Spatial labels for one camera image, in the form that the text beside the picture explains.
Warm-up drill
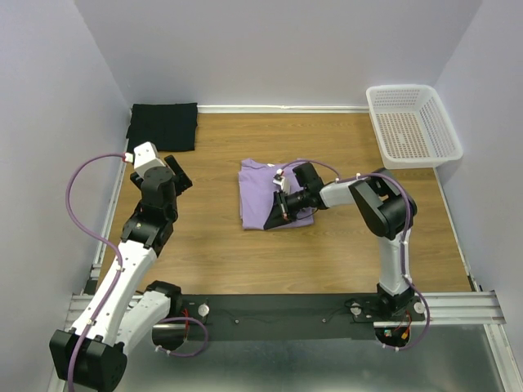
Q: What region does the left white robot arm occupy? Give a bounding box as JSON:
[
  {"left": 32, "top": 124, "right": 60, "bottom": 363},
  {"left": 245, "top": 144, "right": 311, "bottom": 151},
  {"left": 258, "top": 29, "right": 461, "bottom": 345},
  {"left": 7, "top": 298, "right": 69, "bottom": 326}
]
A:
[{"left": 50, "top": 145, "right": 192, "bottom": 391}]

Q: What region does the purple t shirt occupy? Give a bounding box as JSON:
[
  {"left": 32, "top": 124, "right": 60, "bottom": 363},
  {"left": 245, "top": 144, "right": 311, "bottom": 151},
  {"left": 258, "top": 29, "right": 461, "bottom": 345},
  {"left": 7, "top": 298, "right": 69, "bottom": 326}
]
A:
[{"left": 238, "top": 158, "right": 314, "bottom": 230}]

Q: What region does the white plastic basket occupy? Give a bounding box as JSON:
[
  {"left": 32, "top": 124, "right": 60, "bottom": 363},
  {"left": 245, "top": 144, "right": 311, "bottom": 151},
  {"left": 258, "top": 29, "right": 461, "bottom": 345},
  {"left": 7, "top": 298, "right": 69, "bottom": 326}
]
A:
[{"left": 366, "top": 84, "right": 463, "bottom": 169}]

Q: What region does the folded black t shirt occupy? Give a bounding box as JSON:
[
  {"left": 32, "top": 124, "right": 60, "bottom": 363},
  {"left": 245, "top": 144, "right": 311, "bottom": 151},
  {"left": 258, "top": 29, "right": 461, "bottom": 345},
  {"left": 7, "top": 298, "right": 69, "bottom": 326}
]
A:
[{"left": 126, "top": 103, "right": 198, "bottom": 153}]

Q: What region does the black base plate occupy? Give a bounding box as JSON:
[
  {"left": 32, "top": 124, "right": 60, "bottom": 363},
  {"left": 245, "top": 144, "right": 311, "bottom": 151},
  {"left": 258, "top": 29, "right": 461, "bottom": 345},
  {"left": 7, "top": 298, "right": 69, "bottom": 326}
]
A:
[{"left": 150, "top": 292, "right": 434, "bottom": 352}]

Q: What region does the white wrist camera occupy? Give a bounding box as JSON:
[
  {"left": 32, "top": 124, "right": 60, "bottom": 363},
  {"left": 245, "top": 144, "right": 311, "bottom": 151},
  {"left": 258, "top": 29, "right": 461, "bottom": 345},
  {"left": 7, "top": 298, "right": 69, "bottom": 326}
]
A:
[
  {"left": 123, "top": 141, "right": 166, "bottom": 178},
  {"left": 272, "top": 168, "right": 291, "bottom": 195}
]

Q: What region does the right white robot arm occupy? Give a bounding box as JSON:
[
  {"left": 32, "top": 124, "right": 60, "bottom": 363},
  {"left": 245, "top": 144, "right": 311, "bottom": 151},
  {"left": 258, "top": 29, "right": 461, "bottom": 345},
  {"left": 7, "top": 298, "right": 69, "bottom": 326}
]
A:
[{"left": 263, "top": 159, "right": 417, "bottom": 320}]

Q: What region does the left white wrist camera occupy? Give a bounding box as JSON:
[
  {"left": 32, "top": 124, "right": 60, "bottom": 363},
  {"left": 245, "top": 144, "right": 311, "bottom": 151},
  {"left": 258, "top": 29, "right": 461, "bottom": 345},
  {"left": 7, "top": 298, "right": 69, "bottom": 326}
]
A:
[{"left": 123, "top": 141, "right": 166, "bottom": 178}]

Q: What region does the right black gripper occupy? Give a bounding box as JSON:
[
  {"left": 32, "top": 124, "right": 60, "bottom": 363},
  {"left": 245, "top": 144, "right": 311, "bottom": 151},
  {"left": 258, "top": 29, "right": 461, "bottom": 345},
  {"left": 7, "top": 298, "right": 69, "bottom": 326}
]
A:
[{"left": 263, "top": 189, "right": 309, "bottom": 231}]

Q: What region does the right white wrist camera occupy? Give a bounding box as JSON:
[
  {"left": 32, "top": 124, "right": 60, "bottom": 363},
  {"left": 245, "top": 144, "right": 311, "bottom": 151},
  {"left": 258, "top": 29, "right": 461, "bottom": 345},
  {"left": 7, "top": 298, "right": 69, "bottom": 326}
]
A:
[{"left": 272, "top": 168, "right": 291, "bottom": 195}]

